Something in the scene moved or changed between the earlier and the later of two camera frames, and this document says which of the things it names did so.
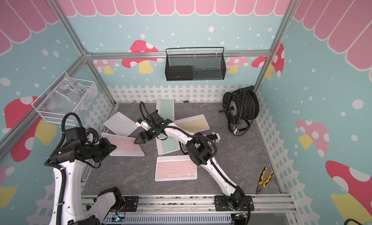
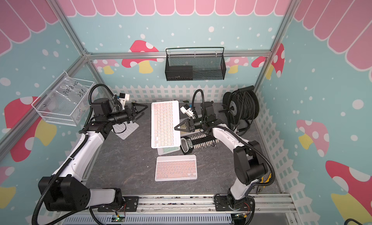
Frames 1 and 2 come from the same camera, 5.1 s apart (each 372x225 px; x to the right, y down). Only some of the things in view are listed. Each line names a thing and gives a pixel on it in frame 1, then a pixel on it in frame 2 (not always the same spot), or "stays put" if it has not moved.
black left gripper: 108,148 -> 130,114
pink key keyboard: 126,146 -> 165,116
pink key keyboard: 175,168 stays put
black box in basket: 179,72 stays put
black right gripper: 141,137 -> 187,123
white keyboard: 121,123 stays put
